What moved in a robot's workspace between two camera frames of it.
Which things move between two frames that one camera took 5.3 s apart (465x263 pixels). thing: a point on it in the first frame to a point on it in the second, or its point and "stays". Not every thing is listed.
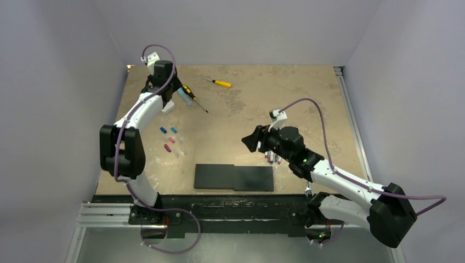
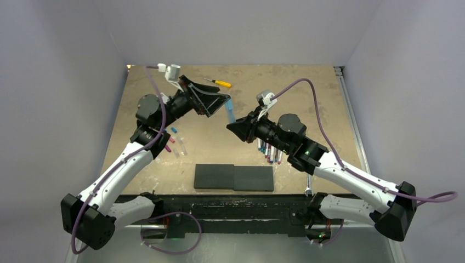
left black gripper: [176, 84] to [198, 105]
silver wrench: [308, 189] stays
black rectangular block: [228, 176] stays
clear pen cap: [182, 147] stays
